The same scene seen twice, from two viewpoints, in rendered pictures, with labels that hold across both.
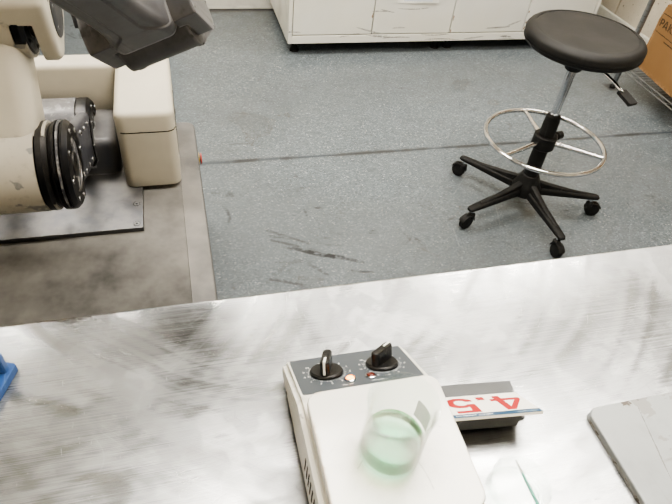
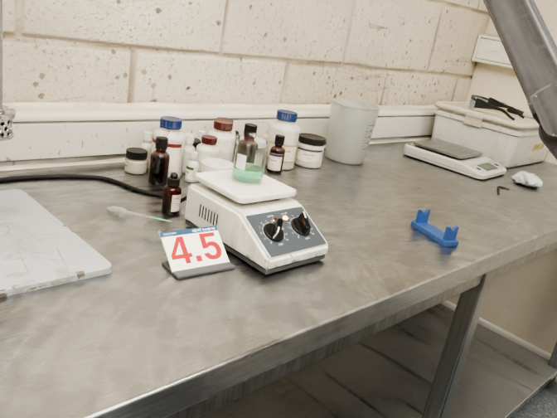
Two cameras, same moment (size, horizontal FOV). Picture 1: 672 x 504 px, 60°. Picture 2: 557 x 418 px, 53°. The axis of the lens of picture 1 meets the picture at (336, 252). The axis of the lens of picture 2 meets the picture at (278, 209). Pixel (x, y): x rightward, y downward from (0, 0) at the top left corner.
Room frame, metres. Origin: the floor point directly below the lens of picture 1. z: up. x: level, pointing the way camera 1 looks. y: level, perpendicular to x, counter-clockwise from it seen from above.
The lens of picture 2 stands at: (1.00, -0.42, 1.10)
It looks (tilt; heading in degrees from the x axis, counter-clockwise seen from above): 19 degrees down; 151
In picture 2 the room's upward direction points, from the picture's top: 10 degrees clockwise
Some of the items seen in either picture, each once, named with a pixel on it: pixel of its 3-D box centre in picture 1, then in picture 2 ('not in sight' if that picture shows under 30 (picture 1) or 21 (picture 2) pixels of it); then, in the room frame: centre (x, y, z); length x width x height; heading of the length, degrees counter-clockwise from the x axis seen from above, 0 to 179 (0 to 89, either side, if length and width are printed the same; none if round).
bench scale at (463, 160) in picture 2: not in sight; (455, 157); (-0.22, 0.80, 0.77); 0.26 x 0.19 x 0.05; 22
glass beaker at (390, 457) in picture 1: (394, 429); (250, 157); (0.23, -0.06, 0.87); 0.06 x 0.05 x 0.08; 151
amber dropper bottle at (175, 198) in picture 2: not in sight; (171, 191); (0.14, -0.15, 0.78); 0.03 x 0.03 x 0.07
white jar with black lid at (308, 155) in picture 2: not in sight; (309, 150); (-0.16, 0.27, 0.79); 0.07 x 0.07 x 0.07
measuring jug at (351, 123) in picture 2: not in sight; (351, 131); (-0.23, 0.43, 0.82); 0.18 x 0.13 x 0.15; 124
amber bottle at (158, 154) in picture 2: not in sight; (159, 160); (-0.01, -0.14, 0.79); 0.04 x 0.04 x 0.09
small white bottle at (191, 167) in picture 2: not in sight; (191, 167); (-0.02, -0.07, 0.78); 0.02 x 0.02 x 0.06
